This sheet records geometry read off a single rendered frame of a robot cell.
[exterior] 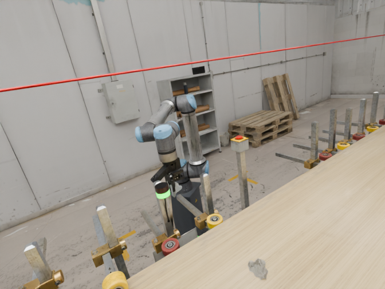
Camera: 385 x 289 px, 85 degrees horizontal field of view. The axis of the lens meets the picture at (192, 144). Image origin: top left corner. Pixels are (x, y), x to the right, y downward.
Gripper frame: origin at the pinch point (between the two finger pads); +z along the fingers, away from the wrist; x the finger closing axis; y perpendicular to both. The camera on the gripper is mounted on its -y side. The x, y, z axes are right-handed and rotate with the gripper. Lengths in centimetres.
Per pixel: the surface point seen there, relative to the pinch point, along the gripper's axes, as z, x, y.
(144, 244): 102, 96, -7
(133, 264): 102, 79, -23
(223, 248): 11.4, -34.9, 4.1
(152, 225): 15.4, 6.0, -13.0
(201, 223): 16.6, -10.4, 8.9
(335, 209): 11, -51, 58
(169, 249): 10.8, -20.6, -14.3
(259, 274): 11, -52, 6
